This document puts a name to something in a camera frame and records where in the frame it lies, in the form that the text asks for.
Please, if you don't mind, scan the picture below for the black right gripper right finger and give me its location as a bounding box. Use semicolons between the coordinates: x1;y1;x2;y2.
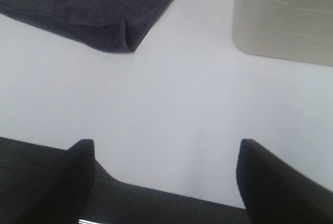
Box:
236;139;332;223

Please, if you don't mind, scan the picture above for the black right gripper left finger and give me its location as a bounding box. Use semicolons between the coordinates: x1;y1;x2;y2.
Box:
1;139;96;223

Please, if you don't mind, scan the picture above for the beige bin with grey rim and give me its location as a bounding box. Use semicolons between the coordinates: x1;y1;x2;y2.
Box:
232;0;332;66

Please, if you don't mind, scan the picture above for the dark grey towel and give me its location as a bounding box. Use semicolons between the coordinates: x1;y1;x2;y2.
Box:
1;0;173;53

